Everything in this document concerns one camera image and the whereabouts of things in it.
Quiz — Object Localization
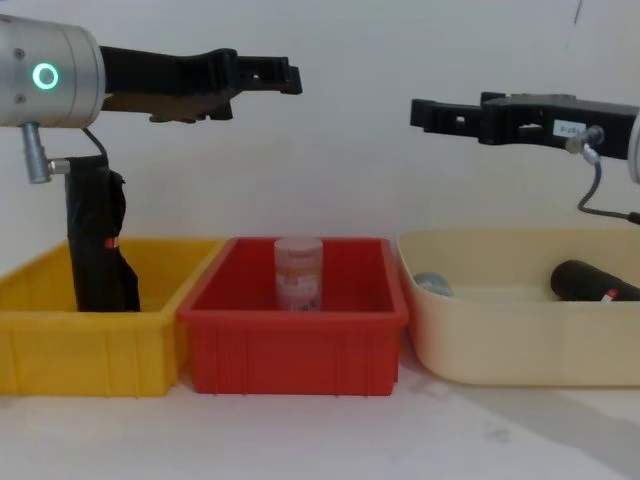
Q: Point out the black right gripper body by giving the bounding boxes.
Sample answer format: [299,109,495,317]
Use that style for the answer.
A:
[479,91,640,162]

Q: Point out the cream plastic tub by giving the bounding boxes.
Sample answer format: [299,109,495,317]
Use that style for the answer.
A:
[396,229,640,389]

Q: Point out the small grey-blue object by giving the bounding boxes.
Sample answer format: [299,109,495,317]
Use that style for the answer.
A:
[411,270,456,299]

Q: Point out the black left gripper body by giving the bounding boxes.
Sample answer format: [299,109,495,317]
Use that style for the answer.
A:
[99,45,239,122]

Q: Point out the clear jar with pink label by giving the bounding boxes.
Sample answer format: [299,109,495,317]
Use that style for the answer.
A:
[273,237,324,313]

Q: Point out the yellow plastic bin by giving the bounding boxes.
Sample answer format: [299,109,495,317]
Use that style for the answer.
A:
[0,238,227,399]

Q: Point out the grey right wrist cable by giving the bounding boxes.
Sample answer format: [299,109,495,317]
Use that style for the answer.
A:
[566,125,640,224]

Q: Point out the thin dark left wrist cable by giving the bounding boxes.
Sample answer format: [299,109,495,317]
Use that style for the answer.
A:
[82,128,110,162]

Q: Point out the red plastic bin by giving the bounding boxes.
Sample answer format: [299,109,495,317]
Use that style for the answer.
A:
[176,236,411,398]

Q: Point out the black bottle with red label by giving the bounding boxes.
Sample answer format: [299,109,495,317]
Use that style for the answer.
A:
[549,259,640,304]

